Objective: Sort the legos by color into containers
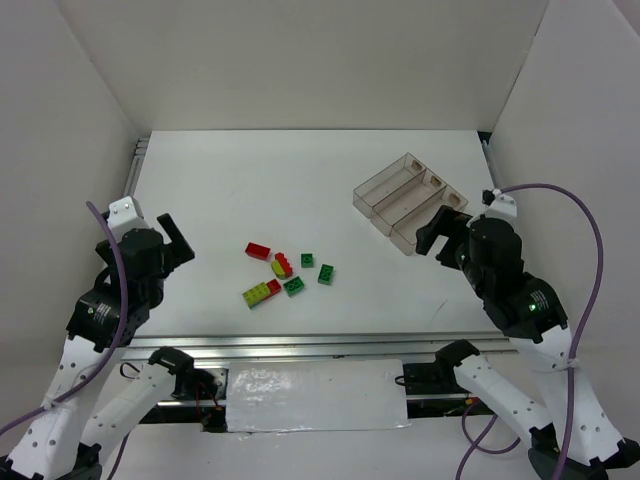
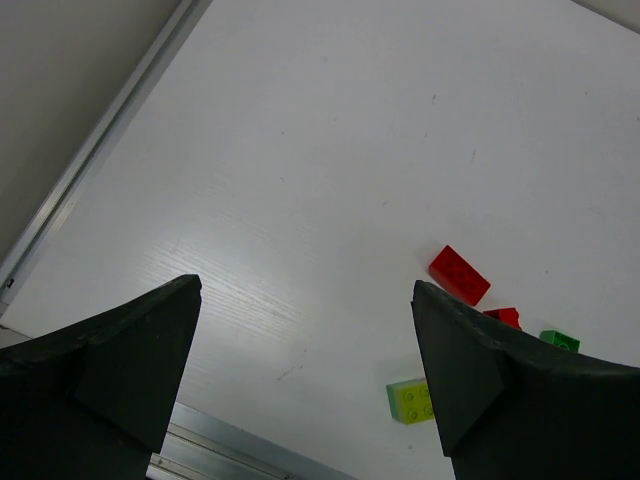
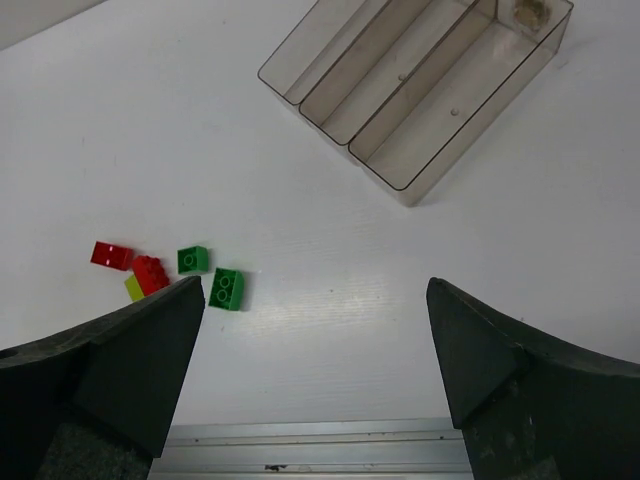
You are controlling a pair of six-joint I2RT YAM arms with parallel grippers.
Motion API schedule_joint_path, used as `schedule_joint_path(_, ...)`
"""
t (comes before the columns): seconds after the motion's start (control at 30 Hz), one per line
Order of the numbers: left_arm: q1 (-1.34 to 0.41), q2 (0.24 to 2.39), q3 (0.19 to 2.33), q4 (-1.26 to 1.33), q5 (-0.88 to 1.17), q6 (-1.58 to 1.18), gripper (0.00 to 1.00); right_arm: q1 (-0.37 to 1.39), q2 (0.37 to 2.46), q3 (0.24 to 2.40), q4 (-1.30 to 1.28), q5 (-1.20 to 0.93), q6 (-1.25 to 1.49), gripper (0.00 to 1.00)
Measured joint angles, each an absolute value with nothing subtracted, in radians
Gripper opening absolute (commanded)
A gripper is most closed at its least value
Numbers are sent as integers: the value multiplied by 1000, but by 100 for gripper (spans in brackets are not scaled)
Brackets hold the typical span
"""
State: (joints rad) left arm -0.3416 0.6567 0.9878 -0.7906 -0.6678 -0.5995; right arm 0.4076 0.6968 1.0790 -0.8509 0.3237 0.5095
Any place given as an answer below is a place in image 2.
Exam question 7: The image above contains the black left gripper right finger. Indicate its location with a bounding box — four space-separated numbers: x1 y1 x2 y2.
411 280 639 479

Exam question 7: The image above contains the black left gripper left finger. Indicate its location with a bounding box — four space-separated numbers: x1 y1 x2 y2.
1 274 202 479

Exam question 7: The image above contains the red curved lego piece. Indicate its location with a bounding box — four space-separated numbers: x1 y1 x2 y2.
483 307 522 330

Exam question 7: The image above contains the lime two-by-four lego brick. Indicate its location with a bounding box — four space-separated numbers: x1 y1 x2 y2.
386 378 435 425

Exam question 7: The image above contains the red two-by-four lego brick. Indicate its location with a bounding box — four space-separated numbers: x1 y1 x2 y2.
428 245 491 307

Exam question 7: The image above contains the dark green lego brick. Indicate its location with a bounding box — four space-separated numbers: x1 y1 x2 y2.
539 330 580 352

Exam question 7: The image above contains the aluminium table frame rail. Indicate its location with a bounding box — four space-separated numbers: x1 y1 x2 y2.
0 0 351 480

